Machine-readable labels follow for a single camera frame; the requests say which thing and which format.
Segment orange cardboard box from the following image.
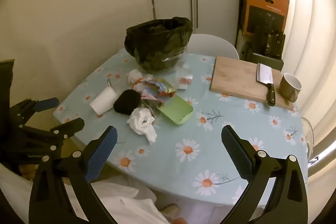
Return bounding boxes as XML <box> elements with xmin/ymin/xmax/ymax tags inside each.
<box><xmin>241</xmin><ymin>0</ymin><xmax>290</xmax><ymax>37</ymax></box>

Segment black knife block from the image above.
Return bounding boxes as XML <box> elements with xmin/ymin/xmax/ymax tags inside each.
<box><xmin>252</xmin><ymin>26</ymin><xmax>286</xmax><ymax>59</ymax></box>

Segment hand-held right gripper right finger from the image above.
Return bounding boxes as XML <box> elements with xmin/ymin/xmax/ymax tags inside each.
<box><xmin>221</xmin><ymin>125</ymin><xmax>309</xmax><ymax>224</ymax></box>

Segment white paper cup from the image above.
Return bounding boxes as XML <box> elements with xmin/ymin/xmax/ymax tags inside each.
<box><xmin>90</xmin><ymin>86</ymin><xmax>118</xmax><ymax>114</ymax></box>

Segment clear plastic chair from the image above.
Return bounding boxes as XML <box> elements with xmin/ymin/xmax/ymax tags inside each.
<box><xmin>301</xmin><ymin>117</ymin><xmax>315</xmax><ymax>164</ymax></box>

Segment wooden cutting board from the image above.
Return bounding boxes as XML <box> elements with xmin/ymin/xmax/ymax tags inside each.
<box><xmin>209</xmin><ymin>55</ymin><xmax>294</xmax><ymax>110</ymax></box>

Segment daisy print tablecloth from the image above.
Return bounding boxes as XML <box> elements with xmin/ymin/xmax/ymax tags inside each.
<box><xmin>52</xmin><ymin>49</ymin><xmax>309</xmax><ymax>206</ymax></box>

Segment white sock with orange trim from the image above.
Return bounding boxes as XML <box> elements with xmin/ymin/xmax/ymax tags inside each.
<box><xmin>127</xmin><ymin>69</ymin><xmax>144</xmax><ymax>83</ymax></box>

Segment white tissue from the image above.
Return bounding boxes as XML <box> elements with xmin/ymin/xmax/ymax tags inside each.
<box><xmin>127</xmin><ymin>108</ymin><xmax>158</xmax><ymax>144</ymax></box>

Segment green plastic tray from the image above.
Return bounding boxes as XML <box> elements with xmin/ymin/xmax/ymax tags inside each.
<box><xmin>157</xmin><ymin>94</ymin><xmax>194</xmax><ymax>125</ymax></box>

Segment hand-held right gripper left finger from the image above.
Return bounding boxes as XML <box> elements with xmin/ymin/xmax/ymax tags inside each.
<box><xmin>28</xmin><ymin>126</ymin><xmax>118</xmax><ymax>224</ymax></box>

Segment trash bin with black bag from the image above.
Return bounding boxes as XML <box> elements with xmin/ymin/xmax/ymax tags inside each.
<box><xmin>124</xmin><ymin>17</ymin><xmax>193</xmax><ymax>72</ymax></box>

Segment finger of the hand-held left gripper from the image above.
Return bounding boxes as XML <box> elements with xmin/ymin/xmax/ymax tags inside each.
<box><xmin>22</xmin><ymin>117</ymin><xmax>85</xmax><ymax>161</ymax></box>
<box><xmin>9</xmin><ymin>97</ymin><xmax>60</xmax><ymax>122</ymax></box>

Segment white chair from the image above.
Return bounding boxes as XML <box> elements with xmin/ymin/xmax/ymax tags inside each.
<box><xmin>187</xmin><ymin>34</ymin><xmax>240</xmax><ymax>60</ymax></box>

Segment pale curtain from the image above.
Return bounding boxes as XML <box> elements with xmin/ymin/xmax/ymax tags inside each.
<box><xmin>238</xmin><ymin>0</ymin><xmax>336</xmax><ymax>169</ymax></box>

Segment dark foil wrapper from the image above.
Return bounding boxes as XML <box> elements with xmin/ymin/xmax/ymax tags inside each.
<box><xmin>141</xmin><ymin>98</ymin><xmax>166</xmax><ymax>118</ymax></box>

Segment black sock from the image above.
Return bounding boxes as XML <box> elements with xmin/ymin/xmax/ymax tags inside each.
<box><xmin>113</xmin><ymin>89</ymin><xmax>141</xmax><ymax>115</ymax></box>

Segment cleaver with black handle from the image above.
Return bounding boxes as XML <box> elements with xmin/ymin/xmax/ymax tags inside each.
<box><xmin>256</xmin><ymin>63</ymin><xmax>276</xmax><ymax>107</ymax></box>

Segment white plastic bag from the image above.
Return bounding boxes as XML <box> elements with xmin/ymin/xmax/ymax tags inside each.
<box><xmin>0</xmin><ymin>164</ymin><xmax>171</xmax><ymax>224</ymax></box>

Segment beige mug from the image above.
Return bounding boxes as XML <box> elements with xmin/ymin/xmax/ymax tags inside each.
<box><xmin>279</xmin><ymin>73</ymin><xmax>303</xmax><ymax>103</ymax></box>

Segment colourful snack wrapper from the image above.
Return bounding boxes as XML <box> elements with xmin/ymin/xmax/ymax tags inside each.
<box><xmin>132</xmin><ymin>77</ymin><xmax>177</xmax><ymax>101</ymax></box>

